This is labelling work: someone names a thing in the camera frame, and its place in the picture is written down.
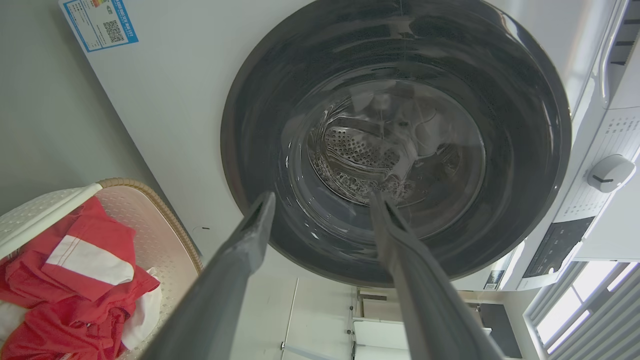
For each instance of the white washer control knob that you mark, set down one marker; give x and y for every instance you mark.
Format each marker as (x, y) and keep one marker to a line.
(612, 172)

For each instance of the dark round washing machine door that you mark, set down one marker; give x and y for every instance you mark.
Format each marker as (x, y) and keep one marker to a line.
(260, 125)

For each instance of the white plastic laundry basket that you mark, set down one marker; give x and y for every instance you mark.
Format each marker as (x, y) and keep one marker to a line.
(165, 240)

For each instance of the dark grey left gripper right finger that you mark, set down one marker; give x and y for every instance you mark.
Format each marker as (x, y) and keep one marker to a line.
(430, 310)

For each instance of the small printed washer sticker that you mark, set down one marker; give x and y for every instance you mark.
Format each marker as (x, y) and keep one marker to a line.
(494, 280)

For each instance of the window with grey blinds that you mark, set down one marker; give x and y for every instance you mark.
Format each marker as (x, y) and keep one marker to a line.
(590, 310)

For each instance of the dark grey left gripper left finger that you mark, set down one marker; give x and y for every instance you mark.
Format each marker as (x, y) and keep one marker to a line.
(220, 300)

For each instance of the white cabinet furniture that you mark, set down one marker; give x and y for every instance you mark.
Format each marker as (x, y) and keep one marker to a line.
(380, 337)

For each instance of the white washer detergent drawer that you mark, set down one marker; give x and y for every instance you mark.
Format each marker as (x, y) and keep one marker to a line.
(625, 75)

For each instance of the black washer display panel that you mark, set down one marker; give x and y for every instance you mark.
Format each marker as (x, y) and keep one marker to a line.
(557, 247)

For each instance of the white front-load washing machine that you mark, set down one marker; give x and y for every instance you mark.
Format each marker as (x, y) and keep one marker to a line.
(175, 100)

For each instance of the red garment with white stripe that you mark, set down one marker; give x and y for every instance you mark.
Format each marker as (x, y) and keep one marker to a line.
(65, 320)

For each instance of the blue-bordered energy label sticker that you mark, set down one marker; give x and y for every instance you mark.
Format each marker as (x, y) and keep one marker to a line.
(97, 22)

